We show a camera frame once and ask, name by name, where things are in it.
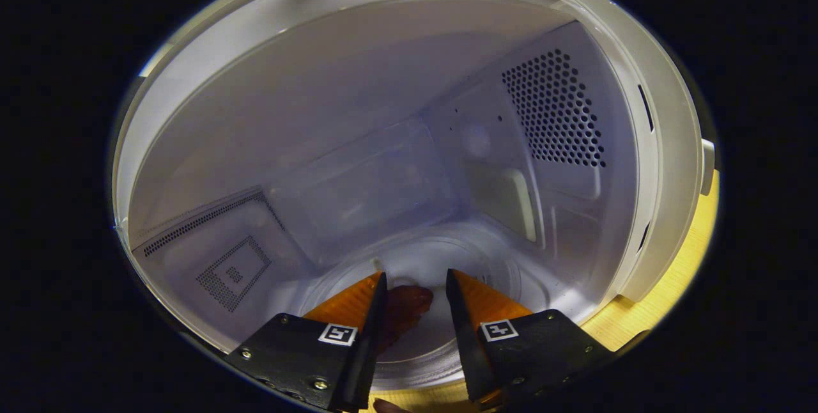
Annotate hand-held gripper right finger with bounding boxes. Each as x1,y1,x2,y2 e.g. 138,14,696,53
445,269,615,404

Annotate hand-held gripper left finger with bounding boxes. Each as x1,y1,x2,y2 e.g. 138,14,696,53
224,271,389,412

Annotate red meat piece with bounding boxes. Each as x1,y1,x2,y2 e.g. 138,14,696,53
377,285,434,353

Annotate white toaster oven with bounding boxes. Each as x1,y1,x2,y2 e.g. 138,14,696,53
112,0,716,394

